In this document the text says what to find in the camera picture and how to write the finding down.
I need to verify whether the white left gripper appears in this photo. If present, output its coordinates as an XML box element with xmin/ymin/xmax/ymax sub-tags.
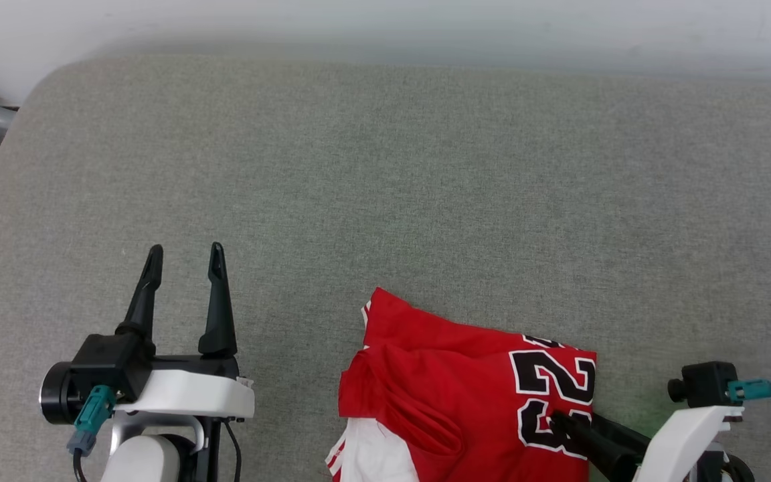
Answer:
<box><xmin>115</xmin><ymin>242</ymin><xmax>256</xmax><ymax>421</ymax></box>

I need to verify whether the teal left cable connector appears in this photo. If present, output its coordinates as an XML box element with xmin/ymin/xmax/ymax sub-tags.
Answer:
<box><xmin>66</xmin><ymin>384</ymin><xmax>117</xmax><ymax>457</ymax></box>

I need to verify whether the teal right cable connector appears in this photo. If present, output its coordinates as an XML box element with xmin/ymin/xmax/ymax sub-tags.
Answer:
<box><xmin>727</xmin><ymin>378</ymin><xmax>771</xmax><ymax>405</ymax></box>

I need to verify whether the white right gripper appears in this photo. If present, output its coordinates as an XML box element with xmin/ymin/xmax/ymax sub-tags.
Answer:
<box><xmin>549</xmin><ymin>404</ymin><xmax>745</xmax><ymax>482</ymax></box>

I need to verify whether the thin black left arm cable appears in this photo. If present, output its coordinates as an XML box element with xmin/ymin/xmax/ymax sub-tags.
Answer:
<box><xmin>223</xmin><ymin>419</ymin><xmax>244</xmax><ymax>482</ymax></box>

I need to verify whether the red basketball jersey garment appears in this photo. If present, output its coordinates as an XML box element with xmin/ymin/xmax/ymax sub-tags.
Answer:
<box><xmin>325</xmin><ymin>287</ymin><xmax>598</xmax><ymax>482</ymax></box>

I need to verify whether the teal cable connector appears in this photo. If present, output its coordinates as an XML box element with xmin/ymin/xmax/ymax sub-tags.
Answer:
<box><xmin>727</xmin><ymin>378</ymin><xmax>771</xmax><ymax>405</ymax></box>
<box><xmin>66</xmin><ymin>384</ymin><xmax>117</xmax><ymax>457</ymax></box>

